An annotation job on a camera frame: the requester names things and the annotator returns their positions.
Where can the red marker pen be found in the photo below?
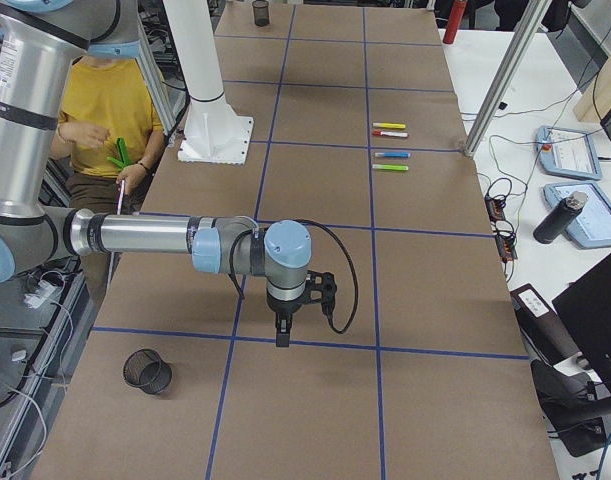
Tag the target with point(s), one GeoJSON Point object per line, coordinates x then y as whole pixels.
{"type": "Point", "coordinates": [390, 134]}

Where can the black water bottle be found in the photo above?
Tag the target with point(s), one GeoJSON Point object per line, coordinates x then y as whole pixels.
{"type": "Point", "coordinates": [560, 217]}

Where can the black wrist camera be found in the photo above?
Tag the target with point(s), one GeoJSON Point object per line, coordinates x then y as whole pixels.
{"type": "Point", "coordinates": [321, 288]}

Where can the person in yellow shirt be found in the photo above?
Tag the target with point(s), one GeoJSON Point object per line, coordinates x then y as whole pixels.
{"type": "Point", "coordinates": [106, 99]}

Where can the blue marker pen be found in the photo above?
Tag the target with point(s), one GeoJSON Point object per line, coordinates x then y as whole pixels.
{"type": "Point", "coordinates": [392, 154]}

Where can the upper teach pendant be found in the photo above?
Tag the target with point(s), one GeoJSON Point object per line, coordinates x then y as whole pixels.
{"type": "Point", "coordinates": [567, 153]}

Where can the black monitor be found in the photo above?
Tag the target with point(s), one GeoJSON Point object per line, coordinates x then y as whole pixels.
{"type": "Point", "coordinates": [585, 310]}

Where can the yellow marker pen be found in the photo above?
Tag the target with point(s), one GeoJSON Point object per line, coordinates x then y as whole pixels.
{"type": "Point", "coordinates": [389, 126]}

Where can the green marker pen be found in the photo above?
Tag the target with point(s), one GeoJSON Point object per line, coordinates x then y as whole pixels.
{"type": "Point", "coordinates": [390, 167]}

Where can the small orange circuit board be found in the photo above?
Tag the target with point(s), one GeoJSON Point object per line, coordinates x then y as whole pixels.
{"type": "Point", "coordinates": [495, 209]}

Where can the far black mesh pencil cup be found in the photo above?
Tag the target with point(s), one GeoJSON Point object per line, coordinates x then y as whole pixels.
{"type": "Point", "coordinates": [261, 12]}

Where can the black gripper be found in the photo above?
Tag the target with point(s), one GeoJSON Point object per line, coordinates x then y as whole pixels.
{"type": "Point", "coordinates": [283, 309]}

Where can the teach pendant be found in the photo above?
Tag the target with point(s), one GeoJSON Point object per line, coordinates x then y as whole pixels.
{"type": "Point", "coordinates": [592, 227]}
{"type": "Point", "coordinates": [567, 153]}

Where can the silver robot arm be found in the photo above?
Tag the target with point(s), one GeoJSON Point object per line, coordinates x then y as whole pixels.
{"type": "Point", "coordinates": [41, 41]}

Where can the near black mesh pencil cup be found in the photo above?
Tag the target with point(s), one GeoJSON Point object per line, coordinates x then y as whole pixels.
{"type": "Point", "coordinates": [146, 370]}

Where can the aluminium frame post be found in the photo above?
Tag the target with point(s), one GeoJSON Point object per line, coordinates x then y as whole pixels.
{"type": "Point", "coordinates": [519, 44]}

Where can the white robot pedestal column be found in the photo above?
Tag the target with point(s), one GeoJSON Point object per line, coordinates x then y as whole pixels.
{"type": "Point", "coordinates": [213, 132]}

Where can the lower teach pendant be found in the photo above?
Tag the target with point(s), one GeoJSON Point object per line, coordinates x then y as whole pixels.
{"type": "Point", "coordinates": [592, 227]}

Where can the black mesh pencil cup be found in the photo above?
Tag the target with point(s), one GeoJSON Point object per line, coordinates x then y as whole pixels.
{"type": "Point", "coordinates": [261, 12]}
{"type": "Point", "coordinates": [146, 370]}

